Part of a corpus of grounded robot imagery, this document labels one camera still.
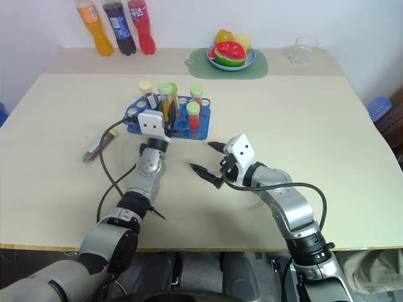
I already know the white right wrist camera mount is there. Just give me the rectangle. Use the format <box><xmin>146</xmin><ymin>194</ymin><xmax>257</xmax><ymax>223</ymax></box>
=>
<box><xmin>222</xmin><ymin>133</ymin><xmax>258</xmax><ymax>187</ymax></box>

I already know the blue plate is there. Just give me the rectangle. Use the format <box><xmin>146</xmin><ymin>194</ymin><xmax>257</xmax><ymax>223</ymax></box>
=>
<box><xmin>206</xmin><ymin>43</ymin><xmax>257</xmax><ymax>72</ymax></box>

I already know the dark cola bottle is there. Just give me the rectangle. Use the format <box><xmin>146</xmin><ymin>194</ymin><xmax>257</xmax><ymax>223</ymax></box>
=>
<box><xmin>101</xmin><ymin>0</ymin><xmax>137</xmax><ymax>57</ymax></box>

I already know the orange soda bottle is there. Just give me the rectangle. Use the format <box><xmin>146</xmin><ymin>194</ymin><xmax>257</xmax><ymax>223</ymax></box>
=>
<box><xmin>76</xmin><ymin>0</ymin><xmax>115</xmax><ymax>58</ymax></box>

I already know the red test tube green cap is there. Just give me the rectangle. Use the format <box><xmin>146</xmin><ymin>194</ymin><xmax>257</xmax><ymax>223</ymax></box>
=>
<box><xmin>185</xmin><ymin>101</ymin><xmax>203</xmax><ymax>131</ymax></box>
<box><xmin>189</xmin><ymin>86</ymin><xmax>205</xmax><ymax>109</ymax></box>

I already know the toy watermelon slice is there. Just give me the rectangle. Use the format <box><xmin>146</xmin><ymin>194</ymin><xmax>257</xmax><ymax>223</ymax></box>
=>
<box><xmin>208</xmin><ymin>40</ymin><xmax>248</xmax><ymax>68</ymax></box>

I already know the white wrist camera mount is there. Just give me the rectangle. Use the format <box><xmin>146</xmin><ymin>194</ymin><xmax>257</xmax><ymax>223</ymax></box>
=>
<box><xmin>137</xmin><ymin>111</ymin><xmax>173</xmax><ymax>143</ymax></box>
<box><xmin>222</xmin><ymin>133</ymin><xmax>258</xmax><ymax>187</ymax></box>

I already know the red soda bottle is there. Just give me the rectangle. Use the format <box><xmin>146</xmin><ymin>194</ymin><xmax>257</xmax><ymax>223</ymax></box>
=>
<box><xmin>127</xmin><ymin>0</ymin><xmax>157</xmax><ymax>56</ymax></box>

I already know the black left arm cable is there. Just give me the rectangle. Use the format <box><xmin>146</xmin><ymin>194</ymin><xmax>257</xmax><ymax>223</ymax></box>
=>
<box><xmin>96</xmin><ymin>115</ymin><xmax>141</xmax><ymax>225</ymax></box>

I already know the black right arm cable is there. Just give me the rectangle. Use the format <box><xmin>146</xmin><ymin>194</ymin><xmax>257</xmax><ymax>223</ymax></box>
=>
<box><xmin>220</xmin><ymin>163</ymin><xmax>329</xmax><ymax>234</ymax></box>

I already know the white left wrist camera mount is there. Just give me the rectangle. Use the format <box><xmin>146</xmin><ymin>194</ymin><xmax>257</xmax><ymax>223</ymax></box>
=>
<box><xmin>137</xmin><ymin>111</ymin><xmax>173</xmax><ymax>143</ymax></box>

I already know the test tube pale yellow cap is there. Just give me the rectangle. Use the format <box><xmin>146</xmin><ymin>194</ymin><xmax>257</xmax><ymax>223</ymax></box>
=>
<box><xmin>138</xmin><ymin>80</ymin><xmax>154</xmax><ymax>97</ymax></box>

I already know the orange test tube green cap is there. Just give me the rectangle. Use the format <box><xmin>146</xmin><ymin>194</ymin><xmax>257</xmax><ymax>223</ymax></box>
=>
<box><xmin>169</xmin><ymin>82</ymin><xmax>181</xmax><ymax>111</ymax></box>
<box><xmin>157</xmin><ymin>82</ymin><xmax>174</xmax><ymax>122</ymax></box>

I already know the blue test tube rack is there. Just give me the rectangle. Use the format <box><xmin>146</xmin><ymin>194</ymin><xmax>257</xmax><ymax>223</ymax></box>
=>
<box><xmin>125</xmin><ymin>93</ymin><xmax>212</xmax><ymax>140</ymax></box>

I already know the dark brown test tube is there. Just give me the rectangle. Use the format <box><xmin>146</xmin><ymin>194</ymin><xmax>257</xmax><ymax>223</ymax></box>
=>
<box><xmin>81</xmin><ymin>130</ymin><xmax>119</xmax><ymax>164</ymax></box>

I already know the toy yellow lemon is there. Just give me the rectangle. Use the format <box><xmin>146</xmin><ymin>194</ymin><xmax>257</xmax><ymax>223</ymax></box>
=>
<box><xmin>233</xmin><ymin>33</ymin><xmax>254</xmax><ymax>53</ymax></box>

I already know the dark rounded shape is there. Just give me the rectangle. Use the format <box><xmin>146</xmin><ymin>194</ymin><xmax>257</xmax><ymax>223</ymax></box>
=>
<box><xmin>219</xmin><ymin>250</ymin><xmax>261</xmax><ymax>302</ymax></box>

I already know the clear glass cup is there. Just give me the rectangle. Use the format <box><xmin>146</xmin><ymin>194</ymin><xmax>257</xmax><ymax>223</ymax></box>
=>
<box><xmin>287</xmin><ymin>35</ymin><xmax>321</xmax><ymax>66</ymax></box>

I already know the black cable tie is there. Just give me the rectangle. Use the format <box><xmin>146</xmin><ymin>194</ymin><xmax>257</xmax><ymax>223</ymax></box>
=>
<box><xmin>146</xmin><ymin>204</ymin><xmax>167</xmax><ymax>220</ymax></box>

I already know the brown wooden furniture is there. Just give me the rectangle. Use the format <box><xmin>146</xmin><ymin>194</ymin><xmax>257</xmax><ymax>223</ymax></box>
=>
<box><xmin>373</xmin><ymin>87</ymin><xmax>403</xmax><ymax>165</ymax></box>

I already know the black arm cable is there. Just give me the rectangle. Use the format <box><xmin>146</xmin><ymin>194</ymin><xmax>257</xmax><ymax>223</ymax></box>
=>
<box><xmin>220</xmin><ymin>163</ymin><xmax>329</xmax><ymax>234</ymax></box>
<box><xmin>96</xmin><ymin>115</ymin><xmax>141</xmax><ymax>225</ymax></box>

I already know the blue plastic stool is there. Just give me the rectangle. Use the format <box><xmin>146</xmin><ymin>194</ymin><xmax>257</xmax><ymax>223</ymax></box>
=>
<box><xmin>366</xmin><ymin>96</ymin><xmax>393</xmax><ymax>123</ymax></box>

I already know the toy yellow bell pepper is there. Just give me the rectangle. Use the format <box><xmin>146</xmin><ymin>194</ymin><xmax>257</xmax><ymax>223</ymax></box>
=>
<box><xmin>215</xmin><ymin>28</ymin><xmax>235</xmax><ymax>45</ymax></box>

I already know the green placemat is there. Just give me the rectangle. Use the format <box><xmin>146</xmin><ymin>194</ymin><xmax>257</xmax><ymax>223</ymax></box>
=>
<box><xmin>184</xmin><ymin>47</ymin><xmax>270</xmax><ymax>80</ymax></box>

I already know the beige cloth bag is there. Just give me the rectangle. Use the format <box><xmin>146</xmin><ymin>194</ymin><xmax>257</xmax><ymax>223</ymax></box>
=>
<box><xmin>341</xmin><ymin>247</ymin><xmax>403</xmax><ymax>296</ymax></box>

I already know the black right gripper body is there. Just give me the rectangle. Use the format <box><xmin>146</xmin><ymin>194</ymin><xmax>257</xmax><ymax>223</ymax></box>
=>
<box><xmin>219</xmin><ymin>152</ymin><xmax>240</xmax><ymax>184</ymax></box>

